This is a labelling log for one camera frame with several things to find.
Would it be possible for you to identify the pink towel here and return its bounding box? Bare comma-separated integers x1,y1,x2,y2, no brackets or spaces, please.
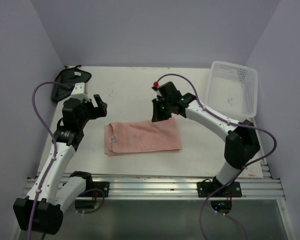
104,117,182,156

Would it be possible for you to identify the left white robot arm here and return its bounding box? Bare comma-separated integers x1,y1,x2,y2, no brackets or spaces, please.
13,94,108,235

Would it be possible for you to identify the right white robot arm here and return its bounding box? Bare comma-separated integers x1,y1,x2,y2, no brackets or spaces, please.
152,81,261,197

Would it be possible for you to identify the black cloth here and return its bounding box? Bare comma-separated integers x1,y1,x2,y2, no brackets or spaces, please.
51,65,92,103

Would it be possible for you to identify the white plastic basket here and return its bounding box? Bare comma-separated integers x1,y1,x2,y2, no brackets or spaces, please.
204,61,258,121

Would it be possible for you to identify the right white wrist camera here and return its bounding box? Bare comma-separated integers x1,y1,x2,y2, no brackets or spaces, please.
152,86,164,99

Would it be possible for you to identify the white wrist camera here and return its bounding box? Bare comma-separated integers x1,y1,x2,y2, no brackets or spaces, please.
70,82,89,101
152,86,164,99

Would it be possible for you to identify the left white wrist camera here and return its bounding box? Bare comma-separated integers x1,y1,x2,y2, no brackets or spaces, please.
70,82,89,101

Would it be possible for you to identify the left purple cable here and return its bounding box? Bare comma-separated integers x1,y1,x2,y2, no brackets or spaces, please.
24,81,106,240

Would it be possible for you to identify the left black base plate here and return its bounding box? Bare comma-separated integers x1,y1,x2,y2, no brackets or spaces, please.
85,181,110,199

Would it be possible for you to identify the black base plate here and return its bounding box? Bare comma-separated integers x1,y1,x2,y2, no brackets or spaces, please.
196,179,243,198
85,181,110,199

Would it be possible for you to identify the aluminium mounting rail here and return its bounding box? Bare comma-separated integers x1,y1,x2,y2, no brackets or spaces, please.
22,174,283,201

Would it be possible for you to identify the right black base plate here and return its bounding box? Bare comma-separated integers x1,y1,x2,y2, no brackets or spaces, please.
196,179,243,198

